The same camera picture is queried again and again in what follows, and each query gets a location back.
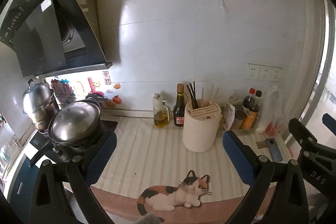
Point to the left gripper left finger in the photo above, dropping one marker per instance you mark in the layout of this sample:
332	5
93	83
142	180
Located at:
84	171

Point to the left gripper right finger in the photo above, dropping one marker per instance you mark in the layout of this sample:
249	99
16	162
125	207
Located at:
255	171

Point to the dark brown chopstick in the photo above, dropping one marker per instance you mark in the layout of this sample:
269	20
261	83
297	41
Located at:
193	96

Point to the black gas stove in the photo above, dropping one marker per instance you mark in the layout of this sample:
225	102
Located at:
59	153

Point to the blue smartphone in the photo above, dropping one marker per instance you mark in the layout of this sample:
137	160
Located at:
274	150

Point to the brown label card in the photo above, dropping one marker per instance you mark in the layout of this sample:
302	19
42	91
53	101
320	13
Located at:
261	144

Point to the wok with steel lid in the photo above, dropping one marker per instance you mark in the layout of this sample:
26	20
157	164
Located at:
75	123

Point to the clear condiment tray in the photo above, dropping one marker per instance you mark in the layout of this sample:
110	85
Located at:
239	115

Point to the white plastic bag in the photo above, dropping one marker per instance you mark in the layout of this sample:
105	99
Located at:
271	116

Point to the white paper packet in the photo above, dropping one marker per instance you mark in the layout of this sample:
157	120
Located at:
229	116

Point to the blue lower cabinet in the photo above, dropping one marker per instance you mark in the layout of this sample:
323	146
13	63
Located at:
38	194

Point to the striped cat table mat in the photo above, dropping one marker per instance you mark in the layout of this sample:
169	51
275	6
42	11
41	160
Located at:
147	155

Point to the red cap dark bottle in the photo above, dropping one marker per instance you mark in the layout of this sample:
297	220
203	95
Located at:
248	99

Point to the cream utensil holder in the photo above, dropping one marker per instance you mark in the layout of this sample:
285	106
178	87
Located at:
201	126

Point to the steel stock pot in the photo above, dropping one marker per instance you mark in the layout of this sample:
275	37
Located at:
39	104

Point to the oil dispenser bottle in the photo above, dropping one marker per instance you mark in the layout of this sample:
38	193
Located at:
161	114

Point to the dark sauce bottle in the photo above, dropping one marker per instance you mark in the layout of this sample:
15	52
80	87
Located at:
179	108

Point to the black range hood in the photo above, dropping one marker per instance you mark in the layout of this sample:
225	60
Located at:
51	37

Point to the colourful wall stickers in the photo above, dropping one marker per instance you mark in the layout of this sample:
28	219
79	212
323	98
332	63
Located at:
97	85

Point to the triple wall socket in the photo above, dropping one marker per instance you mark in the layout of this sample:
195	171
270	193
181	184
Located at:
263	73

